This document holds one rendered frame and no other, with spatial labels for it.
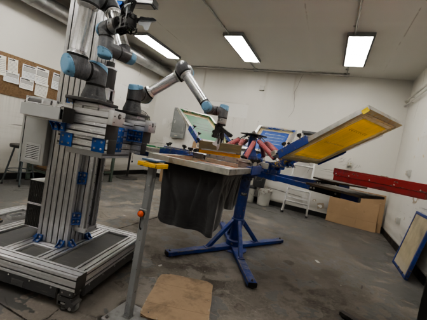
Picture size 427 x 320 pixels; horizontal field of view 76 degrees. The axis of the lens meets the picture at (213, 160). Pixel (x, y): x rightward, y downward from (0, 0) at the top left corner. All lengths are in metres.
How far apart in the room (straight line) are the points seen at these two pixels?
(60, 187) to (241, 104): 5.15
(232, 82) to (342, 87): 2.43
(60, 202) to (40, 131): 0.51
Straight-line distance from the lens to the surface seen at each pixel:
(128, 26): 1.50
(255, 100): 6.61
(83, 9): 1.87
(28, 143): 2.30
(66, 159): 2.16
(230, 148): 2.13
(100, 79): 1.87
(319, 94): 6.42
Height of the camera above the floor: 1.11
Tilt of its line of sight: 3 degrees down
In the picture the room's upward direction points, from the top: 10 degrees clockwise
